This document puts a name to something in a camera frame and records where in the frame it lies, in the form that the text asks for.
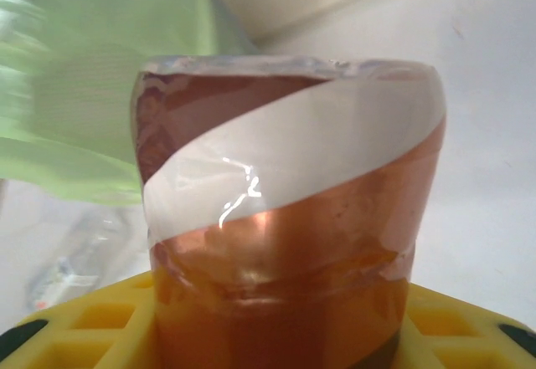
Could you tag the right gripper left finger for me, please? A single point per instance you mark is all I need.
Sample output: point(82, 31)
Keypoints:
point(63, 331)

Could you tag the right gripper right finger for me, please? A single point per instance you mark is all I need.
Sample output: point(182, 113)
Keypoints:
point(469, 331)

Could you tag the small clear bottle white cap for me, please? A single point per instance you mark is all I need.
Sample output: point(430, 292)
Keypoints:
point(79, 260)

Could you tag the brown label tea bottle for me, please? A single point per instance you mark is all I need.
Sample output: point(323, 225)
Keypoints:
point(293, 168)

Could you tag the green-lined trash bin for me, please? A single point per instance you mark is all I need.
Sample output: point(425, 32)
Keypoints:
point(104, 51)

